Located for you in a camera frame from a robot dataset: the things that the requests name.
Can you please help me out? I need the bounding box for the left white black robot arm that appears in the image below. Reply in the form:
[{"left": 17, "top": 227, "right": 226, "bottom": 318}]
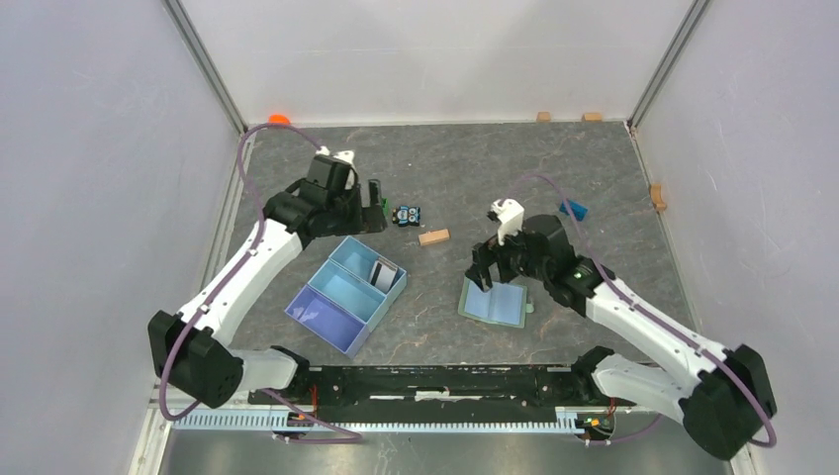
[{"left": 147, "top": 148, "right": 387, "bottom": 409}]

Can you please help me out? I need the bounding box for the black blue owl toy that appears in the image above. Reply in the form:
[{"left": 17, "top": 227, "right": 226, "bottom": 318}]
[{"left": 392, "top": 205, "right": 420, "bottom": 227}]

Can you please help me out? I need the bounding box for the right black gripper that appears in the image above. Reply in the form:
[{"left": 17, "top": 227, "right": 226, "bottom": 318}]
[{"left": 464, "top": 221, "right": 550, "bottom": 293}]

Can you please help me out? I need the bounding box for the curved wooden piece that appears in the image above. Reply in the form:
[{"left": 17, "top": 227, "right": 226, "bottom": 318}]
[{"left": 649, "top": 183, "right": 668, "bottom": 213}]

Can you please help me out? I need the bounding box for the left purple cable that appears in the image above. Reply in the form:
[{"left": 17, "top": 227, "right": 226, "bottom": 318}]
[{"left": 158, "top": 122, "right": 363, "bottom": 445}]

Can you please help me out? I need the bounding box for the stack of credit cards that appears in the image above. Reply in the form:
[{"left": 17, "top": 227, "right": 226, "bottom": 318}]
[{"left": 369, "top": 258, "right": 399, "bottom": 294}]

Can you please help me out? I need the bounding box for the aluminium frame rail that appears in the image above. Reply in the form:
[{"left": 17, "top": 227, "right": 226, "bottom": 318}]
[{"left": 173, "top": 407, "right": 595, "bottom": 435}]

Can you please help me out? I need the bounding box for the blue toy brick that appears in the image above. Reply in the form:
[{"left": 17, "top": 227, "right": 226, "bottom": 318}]
[{"left": 559, "top": 200, "right": 589, "bottom": 222}]

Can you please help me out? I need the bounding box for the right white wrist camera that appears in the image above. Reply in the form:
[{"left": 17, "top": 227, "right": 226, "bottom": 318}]
[{"left": 488, "top": 198, "right": 524, "bottom": 246}]

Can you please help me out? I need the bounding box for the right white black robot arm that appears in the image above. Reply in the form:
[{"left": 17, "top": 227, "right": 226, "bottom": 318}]
[{"left": 465, "top": 211, "right": 778, "bottom": 460}]

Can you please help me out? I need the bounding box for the orange round cap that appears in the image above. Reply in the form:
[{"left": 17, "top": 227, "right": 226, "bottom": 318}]
[{"left": 268, "top": 114, "right": 291, "bottom": 125}]

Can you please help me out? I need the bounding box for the blue three-compartment organizer tray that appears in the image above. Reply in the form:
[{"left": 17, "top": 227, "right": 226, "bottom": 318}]
[{"left": 285, "top": 237, "right": 407, "bottom": 358}]

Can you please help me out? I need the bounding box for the small wooden block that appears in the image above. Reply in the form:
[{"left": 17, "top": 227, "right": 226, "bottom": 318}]
[{"left": 419, "top": 229, "right": 450, "bottom": 246}]

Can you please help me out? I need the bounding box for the green card holder wallet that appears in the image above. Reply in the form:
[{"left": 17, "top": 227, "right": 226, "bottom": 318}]
[{"left": 458, "top": 278, "right": 534, "bottom": 329}]

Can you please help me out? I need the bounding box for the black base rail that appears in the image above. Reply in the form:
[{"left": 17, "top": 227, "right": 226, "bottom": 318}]
[{"left": 278, "top": 364, "right": 611, "bottom": 424}]

